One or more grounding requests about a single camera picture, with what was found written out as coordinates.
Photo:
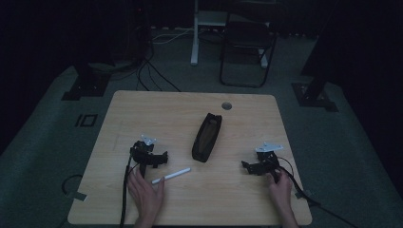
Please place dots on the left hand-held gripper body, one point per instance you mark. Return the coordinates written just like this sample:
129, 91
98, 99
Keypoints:
142, 155

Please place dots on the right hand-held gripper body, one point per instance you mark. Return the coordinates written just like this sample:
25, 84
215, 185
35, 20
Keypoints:
269, 160

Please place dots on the person's left hand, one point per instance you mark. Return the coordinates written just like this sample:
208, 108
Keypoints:
146, 193

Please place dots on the person's right hand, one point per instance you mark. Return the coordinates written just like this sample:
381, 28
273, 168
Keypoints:
280, 193

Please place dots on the white pen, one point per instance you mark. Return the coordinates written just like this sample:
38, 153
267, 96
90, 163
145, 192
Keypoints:
171, 175

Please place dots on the black pencil case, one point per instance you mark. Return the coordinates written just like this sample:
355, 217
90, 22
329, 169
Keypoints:
206, 139

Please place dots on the grey tape piece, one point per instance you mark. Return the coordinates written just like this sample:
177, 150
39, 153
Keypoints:
77, 196
303, 194

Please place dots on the grey table grommet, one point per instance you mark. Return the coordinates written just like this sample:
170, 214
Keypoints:
226, 106

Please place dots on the black folding chair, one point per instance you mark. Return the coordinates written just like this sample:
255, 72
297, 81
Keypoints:
248, 38

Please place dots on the black stand with base plate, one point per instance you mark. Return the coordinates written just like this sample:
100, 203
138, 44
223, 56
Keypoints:
87, 84
315, 95

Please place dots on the white desk frame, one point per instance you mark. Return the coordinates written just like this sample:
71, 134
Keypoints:
199, 28

